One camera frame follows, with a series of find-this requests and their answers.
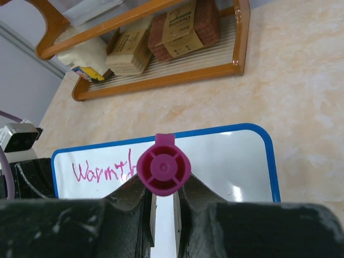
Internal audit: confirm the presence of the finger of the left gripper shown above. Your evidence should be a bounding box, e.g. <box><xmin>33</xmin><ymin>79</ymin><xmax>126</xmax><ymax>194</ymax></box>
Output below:
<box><xmin>13</xmin><ymin>158</ymin><xmax>56</xmax><ymax>199</ymax></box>

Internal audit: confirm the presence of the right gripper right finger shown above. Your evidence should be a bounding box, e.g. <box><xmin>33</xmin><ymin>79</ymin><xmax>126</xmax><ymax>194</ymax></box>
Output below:
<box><xmin>173</xmin><ymin>176</ymin><xmax>343</xmax><ymax>257</ymax></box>

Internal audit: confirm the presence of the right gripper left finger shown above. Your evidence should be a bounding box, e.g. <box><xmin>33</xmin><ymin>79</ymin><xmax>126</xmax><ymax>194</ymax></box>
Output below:
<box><xmin>1</xmin><ymin>177</ymin><xmax>156</xmax><ymax>257</ymax></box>

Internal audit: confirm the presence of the white marker pink cap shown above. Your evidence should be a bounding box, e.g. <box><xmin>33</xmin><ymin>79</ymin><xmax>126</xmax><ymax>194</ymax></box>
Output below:
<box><xmin>137</xmin><ymin>134</ymin><xmax>191</xmax><ymax>196</ymax></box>

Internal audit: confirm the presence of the blue framed whiteboard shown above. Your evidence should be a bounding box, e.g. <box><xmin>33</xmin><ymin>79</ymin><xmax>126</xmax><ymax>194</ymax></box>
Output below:
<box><xmin>52</xmin><ymin>124</ymin><xmax>281</xmax><ymax>257</ymax></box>

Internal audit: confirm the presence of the white flour bag lower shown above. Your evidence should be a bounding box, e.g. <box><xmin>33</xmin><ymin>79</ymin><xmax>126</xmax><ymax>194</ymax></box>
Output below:
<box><xmin>57</xmin><ymin>37</ymin><xmax>112</xmax><ymax>83</ymax></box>

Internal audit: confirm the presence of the tan brown block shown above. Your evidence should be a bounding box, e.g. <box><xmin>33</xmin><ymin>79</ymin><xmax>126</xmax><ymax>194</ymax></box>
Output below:
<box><xmin>106</xmin><ymin>15</ymin><xmax>154</xmax><ymax>76</ymax></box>

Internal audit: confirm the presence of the wooden three-tier shelf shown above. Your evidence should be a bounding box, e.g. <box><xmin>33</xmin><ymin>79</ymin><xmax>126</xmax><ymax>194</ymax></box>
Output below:
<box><xmin>32</xmin><ymin>1</ymin><xmax>250</xmax><ymax>101</ymax></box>

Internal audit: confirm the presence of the reddish brown block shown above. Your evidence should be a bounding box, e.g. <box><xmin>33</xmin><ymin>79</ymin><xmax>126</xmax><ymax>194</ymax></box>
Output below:
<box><xmin>148</xmin><ymin>1</ymin><xmax>220</xmax><ymax>62</ymax></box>

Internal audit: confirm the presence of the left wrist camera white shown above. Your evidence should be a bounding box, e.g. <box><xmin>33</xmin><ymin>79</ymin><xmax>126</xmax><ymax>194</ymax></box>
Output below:
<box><xmin>1</xmin><ymin>120</ymin><xmax>43</xmax><ymax>153</ymax></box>

